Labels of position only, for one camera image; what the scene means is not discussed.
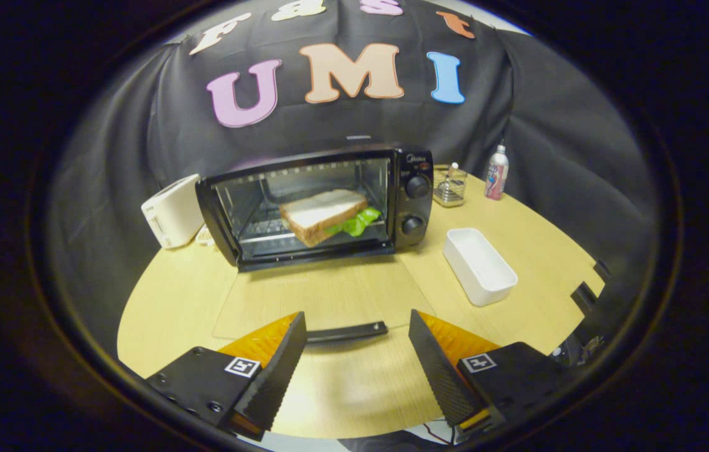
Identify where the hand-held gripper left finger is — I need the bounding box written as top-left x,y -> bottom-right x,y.
144,311 -> 308,441

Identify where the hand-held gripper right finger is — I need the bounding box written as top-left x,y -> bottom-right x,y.
408,309 -> 573,444

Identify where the black toaster oven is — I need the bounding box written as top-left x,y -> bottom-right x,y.
196,143 -> 438,345

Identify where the white bread lettuce sandwich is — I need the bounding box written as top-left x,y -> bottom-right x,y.
279,188 -> 384,248

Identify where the white toaster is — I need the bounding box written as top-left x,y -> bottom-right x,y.
141,174 -> 205,250

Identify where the white rectangular container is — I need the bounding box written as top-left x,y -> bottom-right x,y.
442,227 -> 519,308

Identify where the white pink spray bottle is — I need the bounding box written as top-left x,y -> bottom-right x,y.
484,144 -> 511,202

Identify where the black backdrop cloth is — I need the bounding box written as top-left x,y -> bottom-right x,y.
47,0 -> 659,358

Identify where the clear wire basket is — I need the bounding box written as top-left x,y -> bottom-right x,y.
433,163 -> 469,208

